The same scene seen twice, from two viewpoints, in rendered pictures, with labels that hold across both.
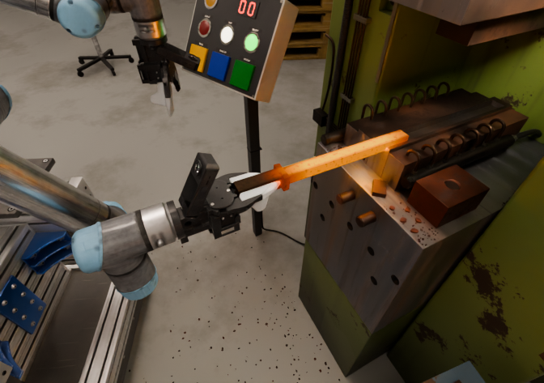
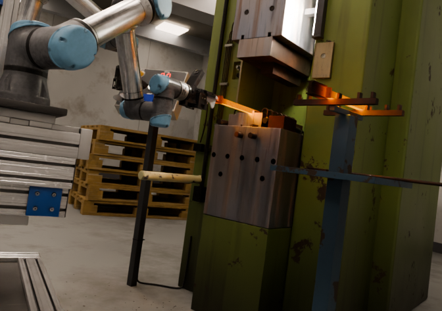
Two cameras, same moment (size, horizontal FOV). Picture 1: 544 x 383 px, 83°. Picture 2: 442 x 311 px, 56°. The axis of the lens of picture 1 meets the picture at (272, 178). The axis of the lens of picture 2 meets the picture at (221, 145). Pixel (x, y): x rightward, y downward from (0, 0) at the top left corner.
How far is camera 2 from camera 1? 1.57 m
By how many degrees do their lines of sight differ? 52
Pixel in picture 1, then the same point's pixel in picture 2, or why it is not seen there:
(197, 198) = (196, 81)
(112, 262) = (170, 87)
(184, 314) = not seen: outside the picture
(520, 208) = (309, 123)
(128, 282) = (168, 106)
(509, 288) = (320, 164)
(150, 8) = not seen: hidden behind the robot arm
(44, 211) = (136, 70)
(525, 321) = not seen: hidden behind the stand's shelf
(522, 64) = (293, 112)
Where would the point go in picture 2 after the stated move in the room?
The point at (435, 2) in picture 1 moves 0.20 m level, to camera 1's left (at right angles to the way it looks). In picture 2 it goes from (260, 52) to (224, 42)
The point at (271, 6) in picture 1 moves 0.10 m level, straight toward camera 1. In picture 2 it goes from (180, 74) to (187, 72)
